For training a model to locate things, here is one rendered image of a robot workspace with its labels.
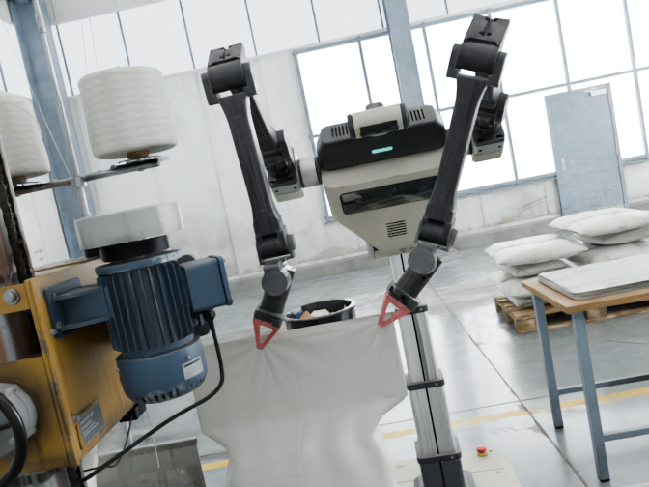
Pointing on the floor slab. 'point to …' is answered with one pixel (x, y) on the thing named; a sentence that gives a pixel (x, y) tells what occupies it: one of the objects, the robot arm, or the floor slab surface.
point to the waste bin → (323, 315)
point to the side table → (582, 363)
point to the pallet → (523, 319)
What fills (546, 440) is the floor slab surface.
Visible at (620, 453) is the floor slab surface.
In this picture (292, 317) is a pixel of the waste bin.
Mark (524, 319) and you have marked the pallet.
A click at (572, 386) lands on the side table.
